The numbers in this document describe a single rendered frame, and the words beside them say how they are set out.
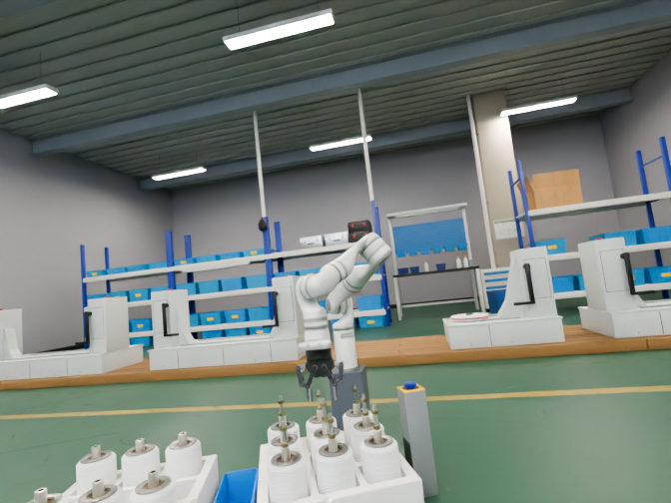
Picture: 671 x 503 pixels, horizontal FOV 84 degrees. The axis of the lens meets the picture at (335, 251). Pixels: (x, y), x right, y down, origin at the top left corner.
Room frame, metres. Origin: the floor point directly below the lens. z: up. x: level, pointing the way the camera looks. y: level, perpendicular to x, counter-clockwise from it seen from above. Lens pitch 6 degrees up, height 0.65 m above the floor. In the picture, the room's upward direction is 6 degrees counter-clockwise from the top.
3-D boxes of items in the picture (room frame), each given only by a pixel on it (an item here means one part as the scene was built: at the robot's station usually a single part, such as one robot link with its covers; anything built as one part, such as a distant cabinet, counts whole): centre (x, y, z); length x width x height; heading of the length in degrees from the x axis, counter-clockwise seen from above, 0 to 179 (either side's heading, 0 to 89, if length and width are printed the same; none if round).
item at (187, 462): (1.13, 0.50, 0.16); 0.10 x 0.10 x 0.18
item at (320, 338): (1.07, 0.08, 0.52); 0.11 x 0.09 x 0.06; 176
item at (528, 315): (3.15, -1.27, 0.45); 0.82 x 0.57 x 0.74; 78
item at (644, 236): (5.18, -4.34, 0.90); 0.50 x 0.38 x 0.21; 170
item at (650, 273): (5.19, -4.34, 0.36); 0.50 x 0.38 x 0.21; 169
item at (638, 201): (5.34, -3.72, 1.10); 1.89 x 0.64 x 2.20; 78
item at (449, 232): (6.53, -1.68, 0.94); 1.40 x 0.70 x 1.89; 78
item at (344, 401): (1.65, 0.00, 0.15); 0.14 x 0.14 x 0.30; 78
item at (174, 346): (3.63, 1.06, 0.45); 1.45 x 0.57 x 0.74; 78
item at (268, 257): (6.51, 1.93, 0.97); 5.51 x 0.64 x 1.94; 78
